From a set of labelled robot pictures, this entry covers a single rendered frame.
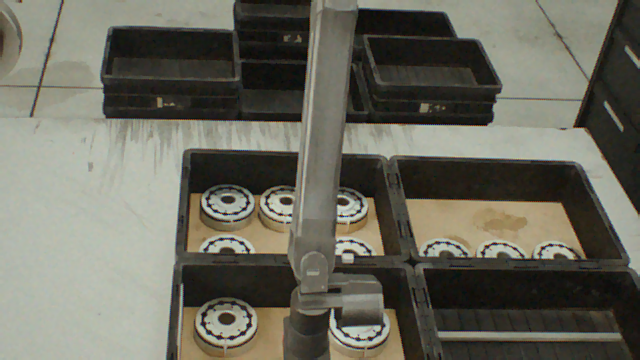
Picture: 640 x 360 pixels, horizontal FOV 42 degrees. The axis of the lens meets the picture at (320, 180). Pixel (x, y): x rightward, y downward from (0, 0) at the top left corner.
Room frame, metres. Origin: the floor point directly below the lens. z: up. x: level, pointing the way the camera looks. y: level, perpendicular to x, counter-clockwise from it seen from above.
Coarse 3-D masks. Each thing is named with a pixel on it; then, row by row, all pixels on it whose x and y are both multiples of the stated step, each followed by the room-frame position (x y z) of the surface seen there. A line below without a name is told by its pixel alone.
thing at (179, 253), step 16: (384, 160) 1.30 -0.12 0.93; (384, 176) 1.25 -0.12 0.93; (176, 224) 1.04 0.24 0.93; (400, 224) 1.12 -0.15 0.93; (176, 240) 1.00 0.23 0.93; (400, 240) 1.08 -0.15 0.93; (176, 256) 0.97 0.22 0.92; (192, 256) 0.97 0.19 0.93; (208, 256) 0.98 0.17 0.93; (224, 256) 0.98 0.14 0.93; (240, 256) 0.99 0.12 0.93; (256, 256) 0.99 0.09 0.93; (272, 256) 1.00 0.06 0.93; (336, 256) 1.02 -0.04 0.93; (368, 256) 1.03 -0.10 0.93; (384, 256) 1.03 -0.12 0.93; (400, 256) 1.04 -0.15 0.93
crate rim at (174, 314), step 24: (192, 264) 0.95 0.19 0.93; (216, 264) 0.96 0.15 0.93; (240, 264) 0.97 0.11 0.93; (264, 264) 0.98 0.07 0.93; (288, 264) 0.98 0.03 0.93; (336, 264) 1.00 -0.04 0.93; (360, 264) 1.01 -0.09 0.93; (384, 264) 1.01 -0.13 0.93; (408, 264) 1.02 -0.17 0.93; (408, 288) 0.97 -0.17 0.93; (168, 336) 0.80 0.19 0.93
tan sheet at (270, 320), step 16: (192, 320) 0.92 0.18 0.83; (272, 320) 0.95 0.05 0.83; (192, 336) 0.89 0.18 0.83; (272, 336) 0.91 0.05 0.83; (192, 352) 0.86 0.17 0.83; (256, 352) 0.87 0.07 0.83; (272, 352) 0.88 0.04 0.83; (336, 352) 0.89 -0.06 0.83; (384, 352) 0.91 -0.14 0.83; (400, 352) 0.91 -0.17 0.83
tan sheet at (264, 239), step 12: (192, 204) 1.21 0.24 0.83; (372, 204) 1.28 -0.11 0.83; (192, 216) 1.18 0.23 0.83; (372, 216) 1.25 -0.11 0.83; (192, 228) 1.15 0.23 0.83; (204, 228) 1.15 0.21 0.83; (252, 228) 1.17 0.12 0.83; (264, 228) 1.17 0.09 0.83; (360, 228) 1.21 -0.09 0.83; (372, 228) 1.21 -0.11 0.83; (192, 240) 1.11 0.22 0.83; (204, 240) 1.12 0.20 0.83; (252, 240) 1.13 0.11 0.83; (264, 240) 1.14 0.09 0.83; (276, 240) 1.14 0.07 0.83; (372, 240) 1.18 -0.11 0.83; (264, 252) 1.11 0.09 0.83; (276, 252) 1.11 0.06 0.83
